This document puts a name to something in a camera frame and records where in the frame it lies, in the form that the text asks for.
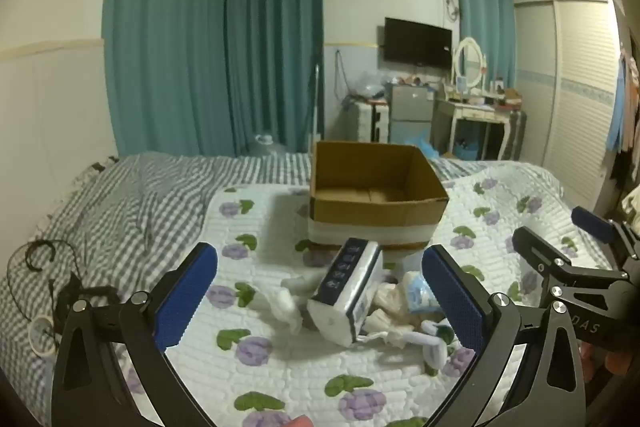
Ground brown cardboard box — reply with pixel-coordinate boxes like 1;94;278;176
308;140;449;254

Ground teal curtain panel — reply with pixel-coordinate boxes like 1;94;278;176
222;0;324;154

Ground blue bubble wrap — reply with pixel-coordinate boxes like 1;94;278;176
401;131;442;160

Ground blue plastic basket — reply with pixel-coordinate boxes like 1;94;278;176
456;136;489;160

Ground small blue-print tissue packet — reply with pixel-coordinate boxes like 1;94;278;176
400;271;441;313

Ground white suitcase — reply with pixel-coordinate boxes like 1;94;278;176
349;99;391;142

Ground black headphones with cable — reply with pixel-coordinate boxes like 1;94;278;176
7;239;122;334

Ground black wall cable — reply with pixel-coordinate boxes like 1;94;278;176
333;49;352;98

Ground cream sock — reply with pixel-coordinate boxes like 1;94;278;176
372;282;409;316

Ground grey small fridge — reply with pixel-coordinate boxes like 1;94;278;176
389;84;435;144

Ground white round case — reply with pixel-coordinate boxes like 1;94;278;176
27;317;59;356

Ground white dressing table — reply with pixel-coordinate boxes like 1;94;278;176
432;96;519;160

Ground white floral quilt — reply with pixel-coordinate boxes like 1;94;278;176
120;174;626;427

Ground wide teal curtain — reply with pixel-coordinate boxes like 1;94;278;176
102;0;229;156

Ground clear plastic bag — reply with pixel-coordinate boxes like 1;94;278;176
349;71;387;100

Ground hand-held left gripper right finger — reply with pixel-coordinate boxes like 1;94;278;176
421;244;587;427

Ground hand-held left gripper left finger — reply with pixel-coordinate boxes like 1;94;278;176
51;242;221;427

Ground white tissue pack blue band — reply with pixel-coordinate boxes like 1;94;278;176
306;237;385;348

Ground narrow teal curtain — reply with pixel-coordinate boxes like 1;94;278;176
454;0;517;94

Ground person's right hand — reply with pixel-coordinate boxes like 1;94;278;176
602;347;633;376

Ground dark striped suitcase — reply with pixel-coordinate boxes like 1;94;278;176
500;109;529;160

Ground grey checked bed sheet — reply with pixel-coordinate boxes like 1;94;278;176
0;152;566;427

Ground white slatted wardrobe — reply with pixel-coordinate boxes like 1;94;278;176
514;0;632;208

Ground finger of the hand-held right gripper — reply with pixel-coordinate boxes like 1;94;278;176
571;206;640;269
512;226;630;294

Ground white flat mop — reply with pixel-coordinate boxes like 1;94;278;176
309;56;324;154

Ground hanging clothes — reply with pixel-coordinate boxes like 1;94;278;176
607;49;640;154

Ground black wall television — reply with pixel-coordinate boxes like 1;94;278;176
384;17;454;70

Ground white oval mirror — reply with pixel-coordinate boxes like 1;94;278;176
452;37;487;90

